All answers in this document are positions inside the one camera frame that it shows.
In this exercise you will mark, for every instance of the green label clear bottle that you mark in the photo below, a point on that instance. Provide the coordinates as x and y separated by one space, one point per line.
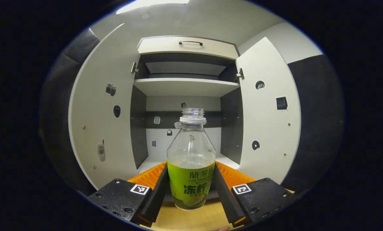
191 186

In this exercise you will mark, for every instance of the white cabinet drawer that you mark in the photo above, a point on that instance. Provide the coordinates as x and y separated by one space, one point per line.
165 48

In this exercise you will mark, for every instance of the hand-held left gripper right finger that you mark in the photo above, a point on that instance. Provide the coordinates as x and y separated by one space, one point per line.
225 200

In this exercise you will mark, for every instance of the white cabinet door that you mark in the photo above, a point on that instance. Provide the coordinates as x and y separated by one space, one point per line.
268 122
98 106

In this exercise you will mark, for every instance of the black backdrop cloth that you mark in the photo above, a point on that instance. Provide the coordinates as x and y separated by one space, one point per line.
56 128
316 122

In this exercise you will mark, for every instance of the white and grey cabinet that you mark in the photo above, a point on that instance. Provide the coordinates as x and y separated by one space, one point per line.
178 104

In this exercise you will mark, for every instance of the ceiling light panel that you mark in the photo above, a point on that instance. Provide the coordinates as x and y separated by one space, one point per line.
153 4

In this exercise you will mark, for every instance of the metal door hinge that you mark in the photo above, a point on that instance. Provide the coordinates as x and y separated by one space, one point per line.
240 74
134 67

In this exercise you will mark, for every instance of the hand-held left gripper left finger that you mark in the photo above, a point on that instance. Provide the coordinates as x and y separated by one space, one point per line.
157 199

